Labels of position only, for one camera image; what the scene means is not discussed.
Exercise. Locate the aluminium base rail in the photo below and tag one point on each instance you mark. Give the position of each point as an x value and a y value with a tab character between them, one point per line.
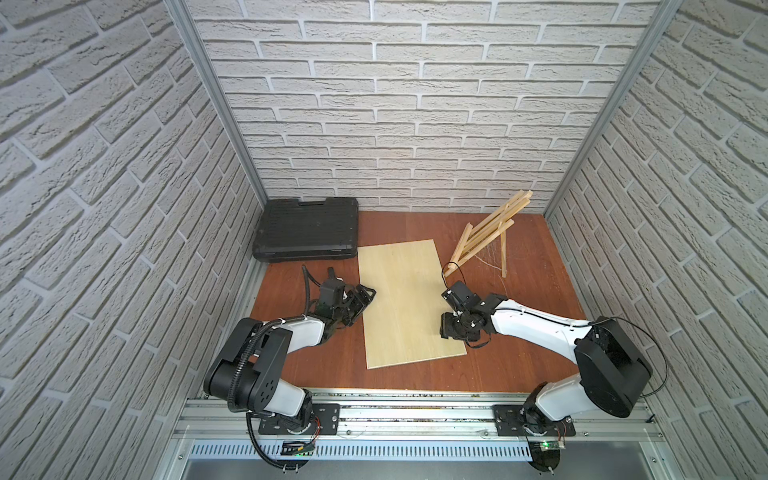
349	424

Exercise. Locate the light plywood board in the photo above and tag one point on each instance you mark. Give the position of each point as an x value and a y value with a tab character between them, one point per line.
401	325

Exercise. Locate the black plastic tool case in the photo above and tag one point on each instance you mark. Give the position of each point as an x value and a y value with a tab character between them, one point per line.
295	230

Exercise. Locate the wooden easel frame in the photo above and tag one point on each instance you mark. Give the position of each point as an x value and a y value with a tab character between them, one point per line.
475	238

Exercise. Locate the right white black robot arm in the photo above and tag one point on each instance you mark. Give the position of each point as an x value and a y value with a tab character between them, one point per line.
612	372

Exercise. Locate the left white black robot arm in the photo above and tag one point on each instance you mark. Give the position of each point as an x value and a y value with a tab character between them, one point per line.
247	371

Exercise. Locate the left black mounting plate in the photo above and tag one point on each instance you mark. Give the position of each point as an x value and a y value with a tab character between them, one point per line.
322	418

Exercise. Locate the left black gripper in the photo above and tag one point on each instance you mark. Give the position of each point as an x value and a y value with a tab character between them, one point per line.
351	301

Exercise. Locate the black mounting plate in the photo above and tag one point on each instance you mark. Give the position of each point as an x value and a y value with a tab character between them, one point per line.
322	418
518	420

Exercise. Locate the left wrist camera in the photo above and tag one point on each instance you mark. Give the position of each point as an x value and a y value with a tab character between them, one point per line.
331	294

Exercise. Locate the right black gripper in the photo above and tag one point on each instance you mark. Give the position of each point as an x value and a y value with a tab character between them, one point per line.
446	328

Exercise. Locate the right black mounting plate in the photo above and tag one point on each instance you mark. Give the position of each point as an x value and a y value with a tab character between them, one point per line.
518	420

